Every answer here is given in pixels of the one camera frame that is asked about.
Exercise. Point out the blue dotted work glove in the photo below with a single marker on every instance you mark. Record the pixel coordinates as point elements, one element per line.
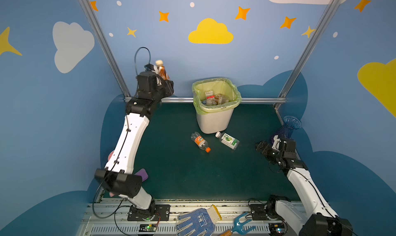
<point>199,222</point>

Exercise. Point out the purple pink toy shovel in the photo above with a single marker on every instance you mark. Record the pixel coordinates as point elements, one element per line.
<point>143,174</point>

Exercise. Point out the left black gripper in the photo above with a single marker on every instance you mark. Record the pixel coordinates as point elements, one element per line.
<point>158,78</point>

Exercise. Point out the green bin liner bag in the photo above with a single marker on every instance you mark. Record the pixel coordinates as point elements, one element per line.
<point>219,86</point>

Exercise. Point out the brown Nescafe coffee bottle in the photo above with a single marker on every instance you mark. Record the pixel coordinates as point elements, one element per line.
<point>161,70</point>

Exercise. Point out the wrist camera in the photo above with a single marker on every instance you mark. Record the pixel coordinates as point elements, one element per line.
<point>151,68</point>
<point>276,143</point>

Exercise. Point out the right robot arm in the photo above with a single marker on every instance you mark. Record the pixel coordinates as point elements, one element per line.
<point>320,219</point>

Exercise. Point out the left controller board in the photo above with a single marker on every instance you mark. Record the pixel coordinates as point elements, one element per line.
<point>147,228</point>

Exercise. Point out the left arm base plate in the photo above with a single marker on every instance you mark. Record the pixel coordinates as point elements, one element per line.
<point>158,212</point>

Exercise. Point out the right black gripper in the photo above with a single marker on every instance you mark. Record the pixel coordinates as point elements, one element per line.
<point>264,147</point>

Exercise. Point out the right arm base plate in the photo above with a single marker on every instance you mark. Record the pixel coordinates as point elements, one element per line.
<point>259,213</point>

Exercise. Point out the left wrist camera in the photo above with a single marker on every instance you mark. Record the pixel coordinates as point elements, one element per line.
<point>151,68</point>

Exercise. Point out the teal garden hand fork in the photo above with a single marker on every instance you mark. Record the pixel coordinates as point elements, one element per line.
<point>239,225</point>

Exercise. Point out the right controller board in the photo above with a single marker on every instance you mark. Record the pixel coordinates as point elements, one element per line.
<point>277,229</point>

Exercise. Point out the pink label square bottle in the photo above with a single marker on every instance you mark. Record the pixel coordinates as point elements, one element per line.
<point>209,94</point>

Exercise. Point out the clear bottle white label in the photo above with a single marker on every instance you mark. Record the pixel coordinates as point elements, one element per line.
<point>212,101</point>

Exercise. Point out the white plastic waste bin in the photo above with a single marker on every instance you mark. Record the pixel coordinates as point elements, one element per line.
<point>213,122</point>

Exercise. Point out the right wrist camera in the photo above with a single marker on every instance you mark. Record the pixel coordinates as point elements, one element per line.
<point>276,143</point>

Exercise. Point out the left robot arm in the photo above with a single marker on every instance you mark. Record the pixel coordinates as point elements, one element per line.
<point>117,177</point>

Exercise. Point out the orange label clear bottle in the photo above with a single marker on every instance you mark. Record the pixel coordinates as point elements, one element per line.
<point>200,142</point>

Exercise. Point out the controller board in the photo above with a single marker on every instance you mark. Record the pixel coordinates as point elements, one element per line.
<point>147,228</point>
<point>277,229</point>

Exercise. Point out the green white label bottle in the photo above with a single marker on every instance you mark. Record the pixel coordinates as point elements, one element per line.
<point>227,140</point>

